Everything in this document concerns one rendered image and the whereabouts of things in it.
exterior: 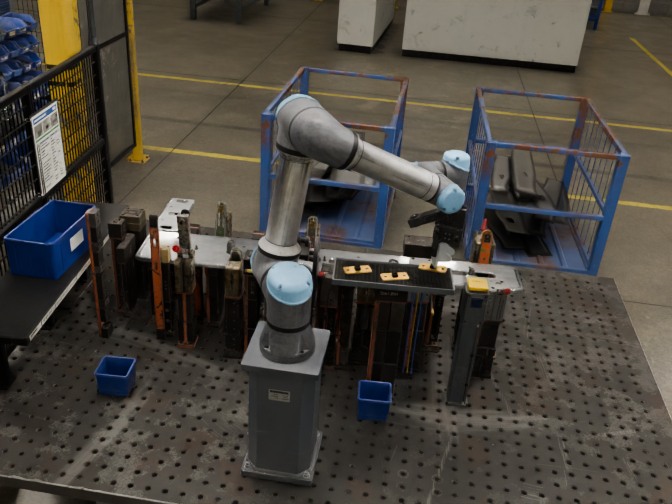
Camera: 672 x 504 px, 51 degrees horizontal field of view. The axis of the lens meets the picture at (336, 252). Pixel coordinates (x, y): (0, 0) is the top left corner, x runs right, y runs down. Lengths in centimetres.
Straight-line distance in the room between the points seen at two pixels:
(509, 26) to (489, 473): 841
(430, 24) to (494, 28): 86
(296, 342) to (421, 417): 67
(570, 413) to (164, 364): 139
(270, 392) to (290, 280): 32
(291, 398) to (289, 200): 53
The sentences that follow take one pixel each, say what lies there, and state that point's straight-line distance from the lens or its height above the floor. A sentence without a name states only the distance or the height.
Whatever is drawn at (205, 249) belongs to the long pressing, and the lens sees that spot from 257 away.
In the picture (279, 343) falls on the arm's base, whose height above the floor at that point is 115.
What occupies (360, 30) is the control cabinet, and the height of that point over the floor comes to 30.
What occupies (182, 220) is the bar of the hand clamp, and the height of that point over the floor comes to 120.
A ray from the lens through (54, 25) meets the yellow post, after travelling 294.
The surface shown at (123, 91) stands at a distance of 574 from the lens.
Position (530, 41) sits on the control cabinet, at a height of 37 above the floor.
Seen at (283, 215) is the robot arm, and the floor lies 145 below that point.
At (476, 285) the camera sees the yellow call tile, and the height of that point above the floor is 116.
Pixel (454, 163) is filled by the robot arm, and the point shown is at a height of 155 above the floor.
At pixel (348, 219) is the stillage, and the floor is 16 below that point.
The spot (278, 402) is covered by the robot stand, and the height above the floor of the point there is 98.
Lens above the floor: 224
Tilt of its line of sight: 29 degrees down
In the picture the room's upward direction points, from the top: 4 degrees clockwise
